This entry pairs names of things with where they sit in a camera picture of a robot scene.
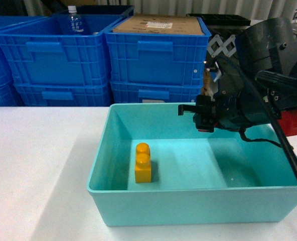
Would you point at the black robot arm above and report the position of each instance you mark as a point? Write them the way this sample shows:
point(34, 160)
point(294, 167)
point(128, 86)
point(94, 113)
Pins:
point(266, 64)

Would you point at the teal plastic bin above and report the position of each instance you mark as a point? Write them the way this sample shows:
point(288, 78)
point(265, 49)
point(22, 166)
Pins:
point(197, 177)

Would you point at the blue crate lower middle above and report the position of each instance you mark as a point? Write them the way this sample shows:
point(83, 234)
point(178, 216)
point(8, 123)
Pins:
point(52, 95)

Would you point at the brown cardboard sheet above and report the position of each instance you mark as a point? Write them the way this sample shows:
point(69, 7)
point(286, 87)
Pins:
point(160, 24)

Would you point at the black tray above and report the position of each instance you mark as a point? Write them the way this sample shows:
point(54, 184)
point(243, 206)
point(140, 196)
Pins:
point(222, 19)

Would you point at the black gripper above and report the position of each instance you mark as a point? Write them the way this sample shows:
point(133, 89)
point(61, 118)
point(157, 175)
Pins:
point(238, 104)

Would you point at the blue crate upper right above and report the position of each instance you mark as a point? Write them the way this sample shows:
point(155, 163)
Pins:
point(158, 58)

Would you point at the blue crate lower left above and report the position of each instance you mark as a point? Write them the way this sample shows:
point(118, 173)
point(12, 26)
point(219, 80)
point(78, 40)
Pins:
point(9, 96)

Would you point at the blue crate upper middle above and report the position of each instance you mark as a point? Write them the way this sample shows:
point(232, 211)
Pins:
point(44, 52)

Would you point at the expandable roller conveyor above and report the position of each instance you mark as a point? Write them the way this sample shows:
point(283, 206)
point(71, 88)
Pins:
point(217, 46)

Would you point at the yellow toy block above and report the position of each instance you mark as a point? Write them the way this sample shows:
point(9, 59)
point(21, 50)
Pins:
point(143, 164)

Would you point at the blue crate lower right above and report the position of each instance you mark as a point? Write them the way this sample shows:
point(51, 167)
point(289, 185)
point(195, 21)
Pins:
point(124, 92)

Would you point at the clear water bottle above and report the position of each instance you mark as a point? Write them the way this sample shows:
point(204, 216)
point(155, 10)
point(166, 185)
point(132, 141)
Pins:
point(76, 25)

